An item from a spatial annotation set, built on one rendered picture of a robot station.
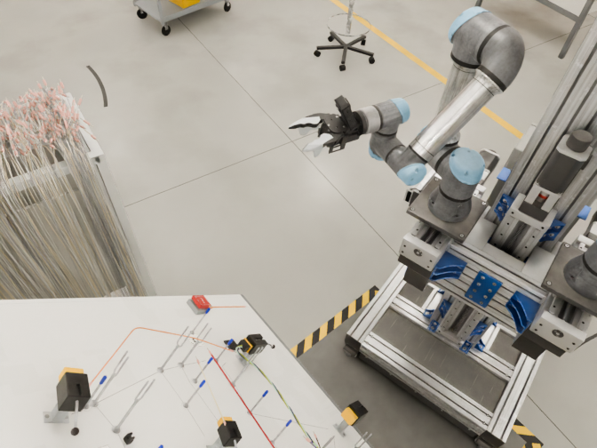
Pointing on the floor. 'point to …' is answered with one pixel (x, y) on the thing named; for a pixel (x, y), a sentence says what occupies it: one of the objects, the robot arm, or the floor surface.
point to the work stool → (344, 42)
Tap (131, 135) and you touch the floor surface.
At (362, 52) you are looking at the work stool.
